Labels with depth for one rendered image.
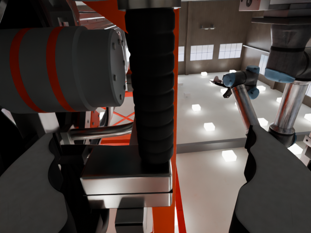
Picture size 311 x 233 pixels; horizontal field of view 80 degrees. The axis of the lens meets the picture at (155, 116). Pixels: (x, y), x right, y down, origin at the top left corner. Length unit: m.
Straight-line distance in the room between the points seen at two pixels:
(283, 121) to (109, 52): 0.99
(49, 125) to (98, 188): 0.24
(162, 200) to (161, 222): 1.33
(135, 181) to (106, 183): 0.03
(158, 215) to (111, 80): 1.27
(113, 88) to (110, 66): 0.03
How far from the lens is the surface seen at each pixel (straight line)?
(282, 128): 1.16
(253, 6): 0.81
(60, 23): 0.61
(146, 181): 0.19
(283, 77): 0.93
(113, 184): 0.20
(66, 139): 0.45
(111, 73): 0.28
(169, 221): 1.53
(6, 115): 0.50
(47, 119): 0.42
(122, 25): 0.83
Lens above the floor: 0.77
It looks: 29 degrees up
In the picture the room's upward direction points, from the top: 178 degrees clockwise
